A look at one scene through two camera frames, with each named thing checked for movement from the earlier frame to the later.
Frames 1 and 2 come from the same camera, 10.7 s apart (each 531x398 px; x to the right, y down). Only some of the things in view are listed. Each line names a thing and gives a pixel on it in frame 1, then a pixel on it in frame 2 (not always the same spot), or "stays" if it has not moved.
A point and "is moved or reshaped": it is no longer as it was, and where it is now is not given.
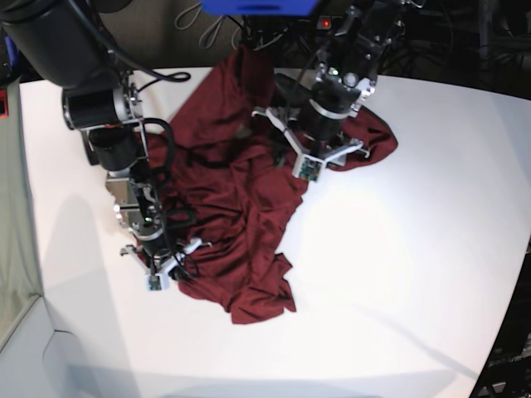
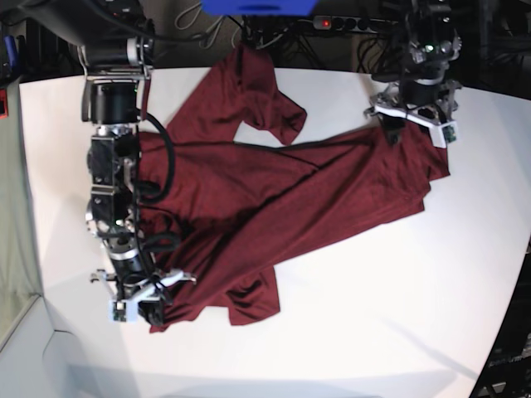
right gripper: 317,132 to 390,101
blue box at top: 260,7 stays
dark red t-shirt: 226,181 is moved or reshaped
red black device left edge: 3,104 stays
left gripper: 155,254 to 131,282
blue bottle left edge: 12,50 stays
